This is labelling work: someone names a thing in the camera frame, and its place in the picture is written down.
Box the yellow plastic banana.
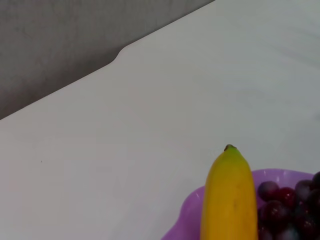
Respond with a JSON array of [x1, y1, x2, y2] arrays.
[[199, 144, 259, 240]]

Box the dark red grape bunch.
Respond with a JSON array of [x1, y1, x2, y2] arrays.
[[256, 171, 320, 240]]

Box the purple wavy plastic bowl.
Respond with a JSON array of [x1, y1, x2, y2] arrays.
[[159, 168, 320, 240]]

